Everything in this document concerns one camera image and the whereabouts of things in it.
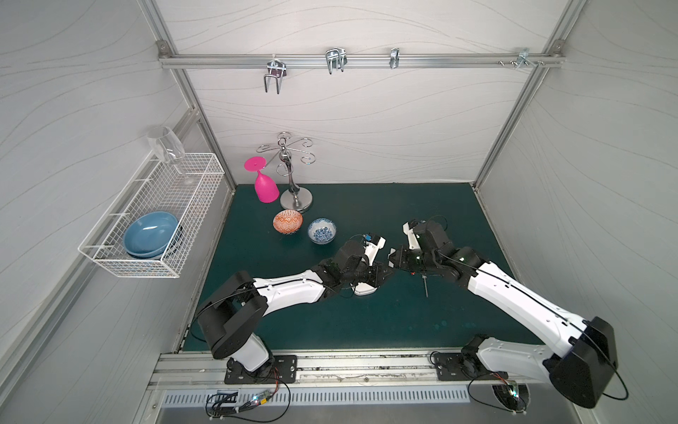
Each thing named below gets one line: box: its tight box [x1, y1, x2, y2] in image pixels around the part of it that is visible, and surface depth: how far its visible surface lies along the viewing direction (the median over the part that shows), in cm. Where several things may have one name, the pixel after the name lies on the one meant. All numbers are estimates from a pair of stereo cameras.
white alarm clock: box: [349, 281, 378, 296], surface depth 88 cm
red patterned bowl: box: [271, 209, 304, 235], surface depth 107 cm
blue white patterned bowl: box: [307, 217, 338, 245], surface depth 103 cm
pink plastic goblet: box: [243, 155, 280, 205], surface depth 95 cm
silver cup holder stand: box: [256, 131, 317, 212], surface depth 100 cm
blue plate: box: [123, 212, 179, 258], surface depth 61 cm
